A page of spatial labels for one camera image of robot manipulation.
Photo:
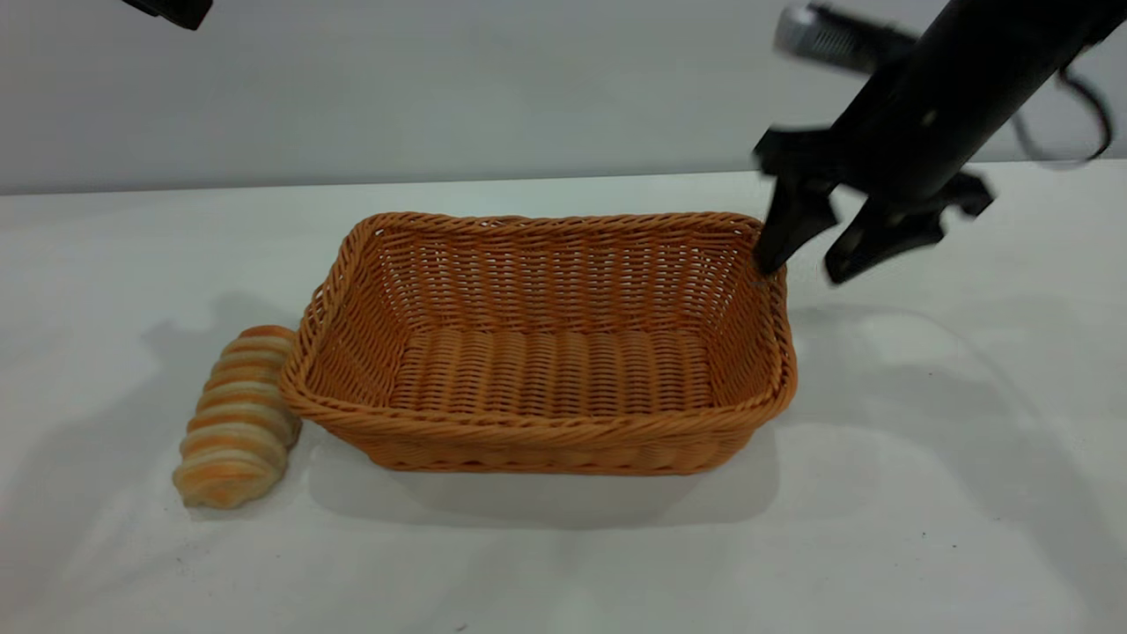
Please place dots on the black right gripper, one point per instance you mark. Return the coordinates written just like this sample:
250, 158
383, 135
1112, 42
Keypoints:
916, 141

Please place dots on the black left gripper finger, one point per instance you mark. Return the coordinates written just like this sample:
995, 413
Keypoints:
176, 11

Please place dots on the orange woven wicker basket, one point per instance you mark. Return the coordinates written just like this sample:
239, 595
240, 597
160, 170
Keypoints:
546, 370

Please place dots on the ridged striped bread roll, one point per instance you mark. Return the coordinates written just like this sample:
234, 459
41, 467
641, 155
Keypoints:
236, 431

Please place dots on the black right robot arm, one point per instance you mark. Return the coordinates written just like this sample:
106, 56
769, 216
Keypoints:
1012, 44

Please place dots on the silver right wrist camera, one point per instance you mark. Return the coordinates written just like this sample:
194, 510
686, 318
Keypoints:
819, 35

